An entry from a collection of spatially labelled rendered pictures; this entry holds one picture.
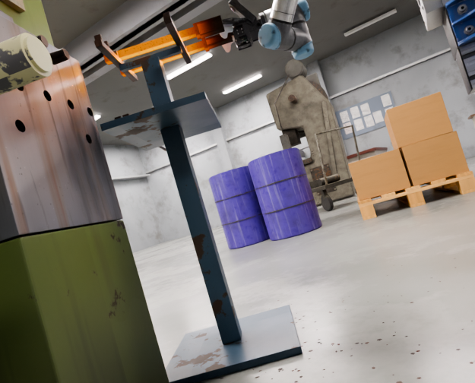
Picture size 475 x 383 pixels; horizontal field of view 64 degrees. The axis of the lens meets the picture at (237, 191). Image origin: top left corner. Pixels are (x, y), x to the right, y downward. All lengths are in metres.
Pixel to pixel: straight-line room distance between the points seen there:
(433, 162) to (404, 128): 0.36
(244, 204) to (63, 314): 3.34
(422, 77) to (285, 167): 7.78
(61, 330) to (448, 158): 3.21
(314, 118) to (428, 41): 4.57
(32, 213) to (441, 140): 3.20
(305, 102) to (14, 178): 7.10
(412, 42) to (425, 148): 7.87
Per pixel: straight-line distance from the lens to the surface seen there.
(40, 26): 1.54
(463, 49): 0.93
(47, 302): 0.75
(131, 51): 1.35
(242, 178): 4.02
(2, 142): 0.78
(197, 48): 1.43
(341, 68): 11.39
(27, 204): 0.77
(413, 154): 3.50
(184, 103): 1.06
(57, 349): 0.75
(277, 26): 1.29
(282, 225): 3.66
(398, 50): 11.23
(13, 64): 0.45
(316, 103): 7.61
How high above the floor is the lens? 0.41
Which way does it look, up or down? 3 degrees up
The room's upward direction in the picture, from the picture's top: 17 degrees counter-clockwise
